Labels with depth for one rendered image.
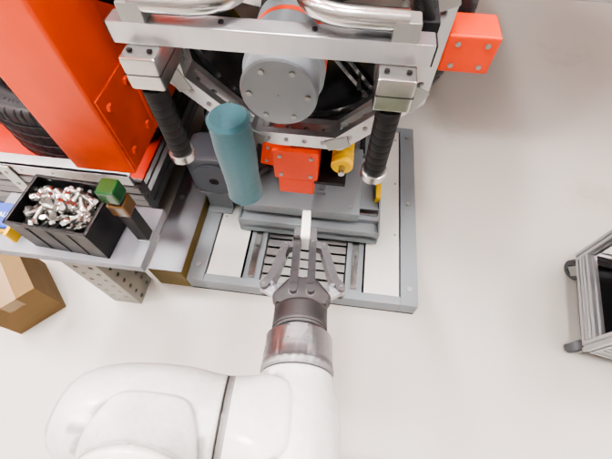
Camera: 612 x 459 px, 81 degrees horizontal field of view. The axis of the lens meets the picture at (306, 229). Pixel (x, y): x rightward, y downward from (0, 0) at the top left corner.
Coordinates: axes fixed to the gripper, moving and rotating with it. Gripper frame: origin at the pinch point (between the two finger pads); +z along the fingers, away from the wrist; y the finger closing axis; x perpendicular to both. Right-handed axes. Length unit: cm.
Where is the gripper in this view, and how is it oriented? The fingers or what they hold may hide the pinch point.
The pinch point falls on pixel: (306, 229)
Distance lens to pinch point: 62.5
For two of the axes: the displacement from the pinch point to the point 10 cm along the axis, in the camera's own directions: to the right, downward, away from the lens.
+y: -10.0, -0.4, 0.2
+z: 0.4, -7.0, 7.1
